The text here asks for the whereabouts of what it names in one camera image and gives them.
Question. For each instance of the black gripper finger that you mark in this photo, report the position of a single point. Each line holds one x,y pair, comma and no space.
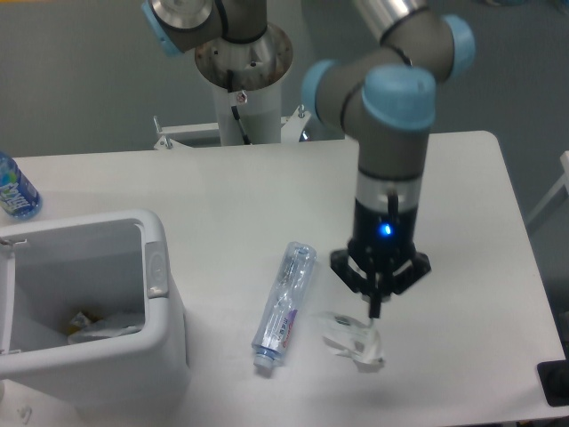
392,278
357,281

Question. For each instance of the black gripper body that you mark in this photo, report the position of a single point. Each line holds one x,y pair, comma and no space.
384,224

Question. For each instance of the clear plastic bottle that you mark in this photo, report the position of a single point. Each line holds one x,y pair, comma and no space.
285,298

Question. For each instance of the white paper wrapper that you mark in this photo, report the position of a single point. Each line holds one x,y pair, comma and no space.
352,339

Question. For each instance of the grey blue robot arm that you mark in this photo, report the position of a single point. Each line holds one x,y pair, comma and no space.
384,101

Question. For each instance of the white plastic trash can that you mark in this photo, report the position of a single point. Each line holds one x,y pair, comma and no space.
60,275

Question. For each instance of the trash inside the can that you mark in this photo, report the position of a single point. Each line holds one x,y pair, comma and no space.
113,326

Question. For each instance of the black clamp at table edge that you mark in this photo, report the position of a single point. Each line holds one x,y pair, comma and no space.
554,381

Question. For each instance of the blue labelled water bottle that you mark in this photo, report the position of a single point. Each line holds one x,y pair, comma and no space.
19,198

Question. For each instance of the white pedestal base frame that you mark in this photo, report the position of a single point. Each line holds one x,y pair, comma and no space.
299,127

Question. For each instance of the white frame at right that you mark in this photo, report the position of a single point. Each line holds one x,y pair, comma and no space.
551,201

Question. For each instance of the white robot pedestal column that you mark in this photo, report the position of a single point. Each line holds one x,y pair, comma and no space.
246,82

